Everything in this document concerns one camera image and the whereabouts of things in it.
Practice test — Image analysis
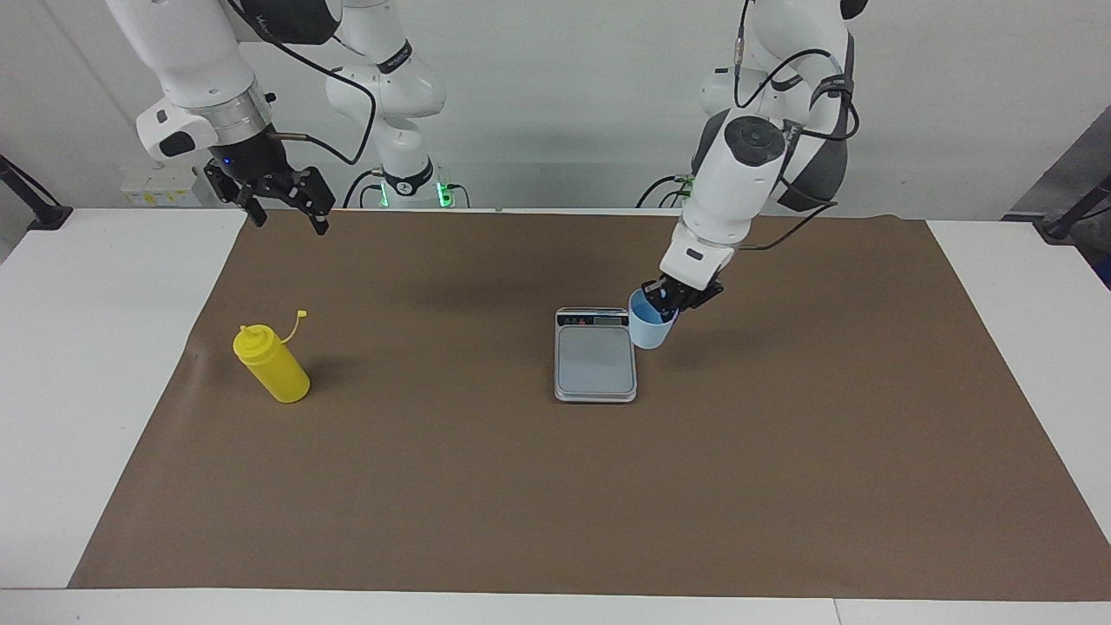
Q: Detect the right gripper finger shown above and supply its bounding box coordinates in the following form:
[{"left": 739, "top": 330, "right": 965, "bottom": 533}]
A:
[
  {"left": 207, "top": 168, "right": 269, "bottom": 229},
  {"left": 290, "top": 166, "right": 338, "bottom": 237}
]

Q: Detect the light blue plastic cup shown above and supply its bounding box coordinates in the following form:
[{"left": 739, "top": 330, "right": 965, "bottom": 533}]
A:
[{"left": 628, "top": 289, "right": 680, "bottom": 352}]

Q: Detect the yellow squeeze bottle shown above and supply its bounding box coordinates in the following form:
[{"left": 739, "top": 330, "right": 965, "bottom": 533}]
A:
[{"left": 232, "top": 309, "right": 312, "bottom": 405}]

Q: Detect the silver digital kitchen scale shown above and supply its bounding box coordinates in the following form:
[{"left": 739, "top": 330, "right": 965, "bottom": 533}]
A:
[{"left": 554, "top": 306, "right": 639, "bottom": 405}]

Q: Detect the white box with yellow labels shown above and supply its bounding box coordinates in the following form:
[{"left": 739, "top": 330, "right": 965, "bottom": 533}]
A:
[{"left": 119, "top": 161, "right": 203, "bottom": 208}]

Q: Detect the brown table mat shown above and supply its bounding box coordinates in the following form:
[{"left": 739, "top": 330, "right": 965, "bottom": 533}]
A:
[{"left": 68, "top": 207, "right": 1111, "bottom": 603}]

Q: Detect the black right arm base cable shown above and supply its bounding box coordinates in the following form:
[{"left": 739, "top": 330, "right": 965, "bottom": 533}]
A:
[{"left": 342, "top": 168, "right": 388, "bottom": 210}]

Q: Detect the black arm base cable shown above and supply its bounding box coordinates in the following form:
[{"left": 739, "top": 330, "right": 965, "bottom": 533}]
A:
[
  {"left": 635, "top": 173, "right": 696, "bottom": 210},
  {"left": 342, "top": 168, "right": 388, "bottom": 210}
]

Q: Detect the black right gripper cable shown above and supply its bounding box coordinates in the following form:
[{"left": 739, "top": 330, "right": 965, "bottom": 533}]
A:
[{"left": 227, "top": 0, "right": 379, "bottom": 167}]

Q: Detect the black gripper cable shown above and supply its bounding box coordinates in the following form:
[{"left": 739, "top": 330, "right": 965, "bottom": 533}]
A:
[
  {"left": 227, "top": 0, "right": 379, "bottom": 167},
  {"left": 732, "top": 0, "right": 862, "bottom": 253}
]

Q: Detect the black left arm base cable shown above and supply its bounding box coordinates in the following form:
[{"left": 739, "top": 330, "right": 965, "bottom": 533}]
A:
[{"left": 635, "top": 173, "right": 696, "bottom": 210}]

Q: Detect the black camera stand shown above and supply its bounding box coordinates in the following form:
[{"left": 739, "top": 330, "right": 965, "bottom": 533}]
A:
[
  {"left": 1040, "top": 173, "right": 1111, "bottom": 245},
  {"left": 0, "top": 154, "right": 75, "bottom": 232}
]

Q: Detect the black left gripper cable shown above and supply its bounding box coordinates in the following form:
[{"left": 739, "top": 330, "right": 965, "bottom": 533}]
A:
[{"left": 732, "top": 0, "right": 862, "bottom": 253}]

